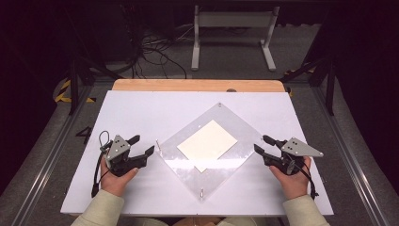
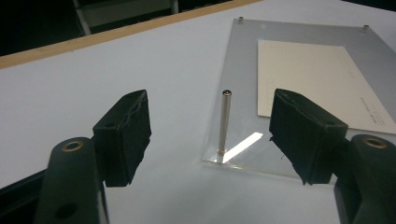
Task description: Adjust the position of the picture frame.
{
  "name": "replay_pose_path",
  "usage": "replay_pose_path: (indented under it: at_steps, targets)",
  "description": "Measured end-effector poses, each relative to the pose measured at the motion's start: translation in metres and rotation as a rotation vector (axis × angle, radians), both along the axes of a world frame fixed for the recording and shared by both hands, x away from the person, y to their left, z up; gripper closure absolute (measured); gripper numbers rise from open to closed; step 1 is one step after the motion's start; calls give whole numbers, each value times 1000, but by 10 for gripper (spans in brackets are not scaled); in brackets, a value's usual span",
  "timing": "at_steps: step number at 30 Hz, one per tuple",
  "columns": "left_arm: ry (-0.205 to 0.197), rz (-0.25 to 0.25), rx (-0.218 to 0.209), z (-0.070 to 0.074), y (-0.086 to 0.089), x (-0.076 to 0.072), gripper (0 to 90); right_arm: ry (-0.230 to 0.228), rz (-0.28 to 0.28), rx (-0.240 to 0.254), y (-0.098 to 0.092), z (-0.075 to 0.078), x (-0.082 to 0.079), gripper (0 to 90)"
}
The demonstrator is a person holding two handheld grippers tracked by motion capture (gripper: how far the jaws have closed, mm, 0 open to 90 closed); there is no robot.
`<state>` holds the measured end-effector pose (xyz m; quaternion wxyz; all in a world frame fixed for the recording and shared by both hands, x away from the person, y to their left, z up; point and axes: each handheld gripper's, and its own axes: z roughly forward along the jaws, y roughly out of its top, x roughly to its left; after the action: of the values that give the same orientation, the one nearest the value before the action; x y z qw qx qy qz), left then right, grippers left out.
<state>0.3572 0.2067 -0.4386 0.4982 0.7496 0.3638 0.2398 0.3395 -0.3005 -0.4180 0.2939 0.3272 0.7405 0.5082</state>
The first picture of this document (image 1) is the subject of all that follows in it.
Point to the clear acrylic frame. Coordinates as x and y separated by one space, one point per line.
226 121

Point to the person's right hand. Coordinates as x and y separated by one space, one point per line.
293 185

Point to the black metal stand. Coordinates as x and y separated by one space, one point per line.
74 88
330 91

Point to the white board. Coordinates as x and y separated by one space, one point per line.
131 106

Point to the cream paper sheet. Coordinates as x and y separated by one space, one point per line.
207 142

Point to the person's left hand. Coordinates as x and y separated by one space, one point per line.
116 183

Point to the aluminium floor rail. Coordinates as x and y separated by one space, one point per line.
351 166
47 166

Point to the white metal stand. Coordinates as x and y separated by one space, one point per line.
233 19

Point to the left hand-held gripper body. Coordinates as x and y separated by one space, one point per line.
120 157

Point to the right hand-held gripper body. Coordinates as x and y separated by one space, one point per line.
293 153

